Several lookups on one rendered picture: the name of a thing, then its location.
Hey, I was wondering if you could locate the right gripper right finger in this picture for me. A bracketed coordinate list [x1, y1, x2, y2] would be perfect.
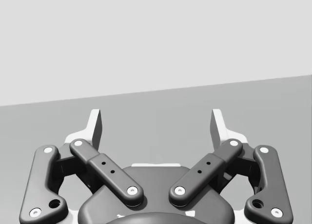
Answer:
[168, 109, 294, 224]

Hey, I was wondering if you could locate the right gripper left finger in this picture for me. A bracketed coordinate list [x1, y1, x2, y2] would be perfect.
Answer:
[19, 109, 144, 224]

